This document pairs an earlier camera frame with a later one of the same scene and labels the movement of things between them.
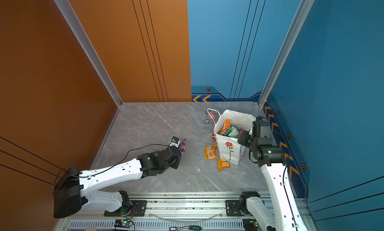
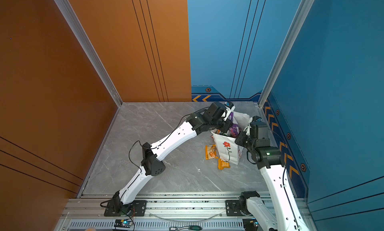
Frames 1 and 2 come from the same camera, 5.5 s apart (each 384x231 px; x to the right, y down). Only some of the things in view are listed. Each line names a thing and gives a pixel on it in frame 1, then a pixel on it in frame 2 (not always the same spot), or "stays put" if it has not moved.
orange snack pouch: [221, 164] stays put
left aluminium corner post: [88, 43] stays put
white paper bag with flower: [229, 126] stays put
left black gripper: [177, 162] -> [227, 126]
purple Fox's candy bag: [181, 146] -> [234, 130]
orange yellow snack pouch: [210, 151] stays put
